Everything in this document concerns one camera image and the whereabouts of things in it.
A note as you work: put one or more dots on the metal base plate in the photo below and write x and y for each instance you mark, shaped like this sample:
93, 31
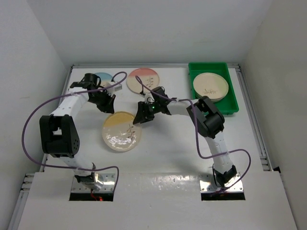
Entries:
108, 182
207, 184

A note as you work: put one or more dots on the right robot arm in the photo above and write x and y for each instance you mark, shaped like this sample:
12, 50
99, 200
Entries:
206, 117

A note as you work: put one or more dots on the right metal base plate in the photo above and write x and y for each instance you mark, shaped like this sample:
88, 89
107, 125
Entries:
207, 184

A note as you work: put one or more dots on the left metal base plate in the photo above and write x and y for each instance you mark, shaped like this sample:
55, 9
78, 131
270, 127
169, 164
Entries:
108, 182

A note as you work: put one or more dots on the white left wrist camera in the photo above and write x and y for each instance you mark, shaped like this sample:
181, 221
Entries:
113, 86

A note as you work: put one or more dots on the cream plate green section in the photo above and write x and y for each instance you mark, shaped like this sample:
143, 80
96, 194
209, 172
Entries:
213, 100
211, 85

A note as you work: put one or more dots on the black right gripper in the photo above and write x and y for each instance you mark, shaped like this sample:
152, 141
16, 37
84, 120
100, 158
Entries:
143, 115

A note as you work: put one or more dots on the cream plate green section front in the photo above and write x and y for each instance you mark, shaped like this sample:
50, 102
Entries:
211, 85

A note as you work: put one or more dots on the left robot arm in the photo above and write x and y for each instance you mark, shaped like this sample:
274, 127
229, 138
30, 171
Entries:
59, 136

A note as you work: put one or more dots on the cream plate pink section back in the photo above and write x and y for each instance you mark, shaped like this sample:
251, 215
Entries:
148, 76

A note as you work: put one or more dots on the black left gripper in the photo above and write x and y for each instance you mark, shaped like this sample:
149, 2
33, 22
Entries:
108, 106

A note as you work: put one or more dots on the green plastic bin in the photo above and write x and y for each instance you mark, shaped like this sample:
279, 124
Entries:
226, 106

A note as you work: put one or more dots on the cream plate blue section back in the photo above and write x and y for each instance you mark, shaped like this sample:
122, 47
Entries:
101, 79

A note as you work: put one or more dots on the cream plate yellow section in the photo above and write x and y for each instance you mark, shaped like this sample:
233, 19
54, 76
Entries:
119, 132

